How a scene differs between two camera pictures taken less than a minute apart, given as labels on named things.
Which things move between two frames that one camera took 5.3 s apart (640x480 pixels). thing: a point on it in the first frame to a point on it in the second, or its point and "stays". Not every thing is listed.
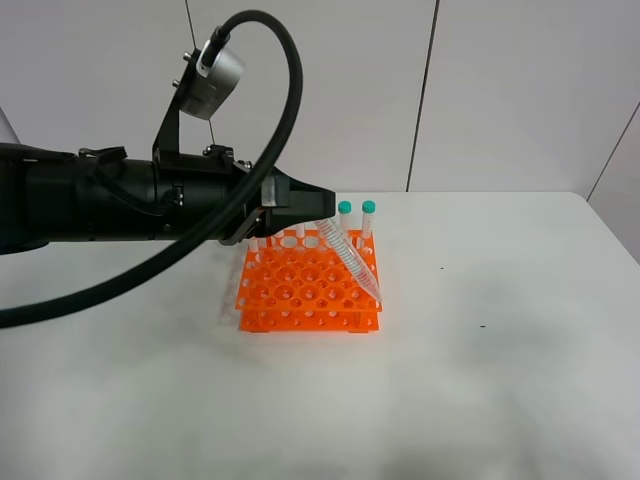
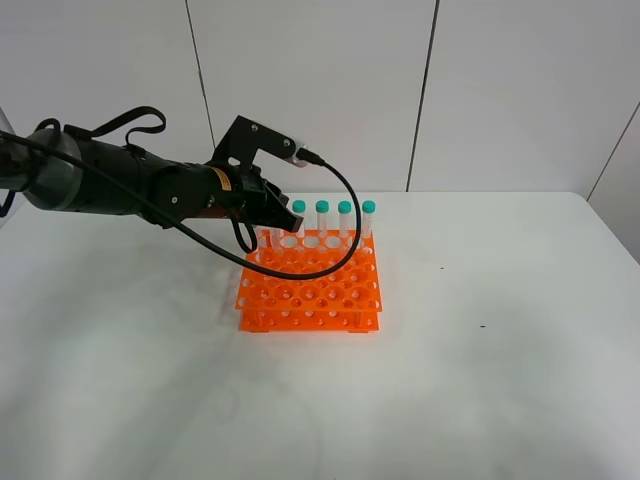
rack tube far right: [369, 208] stays
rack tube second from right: [344, 209] stays
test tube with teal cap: [351, 256] to [276, 236]
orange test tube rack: [297, 280] stays
